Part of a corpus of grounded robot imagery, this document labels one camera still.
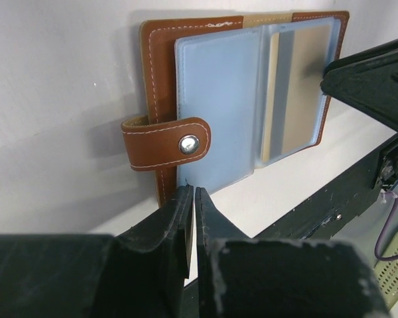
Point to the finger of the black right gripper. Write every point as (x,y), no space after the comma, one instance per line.
(368,82)

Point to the brown leather card holder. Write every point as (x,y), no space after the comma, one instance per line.
(206,85)

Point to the gold card in holder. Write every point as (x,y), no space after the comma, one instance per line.
(294,105)

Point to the perforated beige metal box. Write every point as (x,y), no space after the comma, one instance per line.
(387,274)

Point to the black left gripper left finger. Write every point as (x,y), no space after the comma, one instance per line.
(139,273)

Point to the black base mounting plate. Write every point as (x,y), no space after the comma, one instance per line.
(347,196)

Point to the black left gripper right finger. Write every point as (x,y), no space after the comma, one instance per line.
(240,276)

